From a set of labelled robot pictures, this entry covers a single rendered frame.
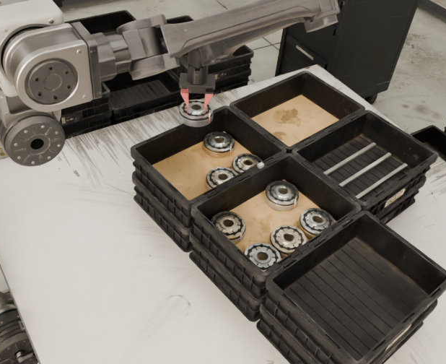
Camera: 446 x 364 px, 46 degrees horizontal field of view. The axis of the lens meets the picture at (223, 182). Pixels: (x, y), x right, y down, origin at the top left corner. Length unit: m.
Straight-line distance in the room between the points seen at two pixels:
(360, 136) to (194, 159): 0.62
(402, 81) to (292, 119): 2.16
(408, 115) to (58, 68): 2.98
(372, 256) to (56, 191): 1.03
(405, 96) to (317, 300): 2.62
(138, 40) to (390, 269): 0.94
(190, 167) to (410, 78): 2.66
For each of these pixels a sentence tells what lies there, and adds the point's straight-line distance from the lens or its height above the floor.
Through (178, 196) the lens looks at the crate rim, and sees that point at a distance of 1.45.
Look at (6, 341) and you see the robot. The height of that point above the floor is 0.41.
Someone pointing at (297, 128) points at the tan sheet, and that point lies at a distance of 1.91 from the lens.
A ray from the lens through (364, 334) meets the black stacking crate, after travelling 1.40.
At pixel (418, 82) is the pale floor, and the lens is 4.07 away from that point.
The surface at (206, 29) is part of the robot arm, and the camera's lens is 1.04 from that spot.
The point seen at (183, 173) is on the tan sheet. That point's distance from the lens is 1.67.
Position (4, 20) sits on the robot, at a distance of 1.00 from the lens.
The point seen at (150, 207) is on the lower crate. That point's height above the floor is 0.74.
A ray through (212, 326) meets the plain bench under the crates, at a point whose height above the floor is 0.70.
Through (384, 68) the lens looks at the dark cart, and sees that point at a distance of 3.45.
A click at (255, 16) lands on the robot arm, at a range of 1.04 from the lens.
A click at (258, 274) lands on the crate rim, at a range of 1.31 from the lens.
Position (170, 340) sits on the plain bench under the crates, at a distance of 1.46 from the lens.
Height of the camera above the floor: 1.98
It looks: 44 degrees down
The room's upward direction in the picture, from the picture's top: 7 degrees clockwise
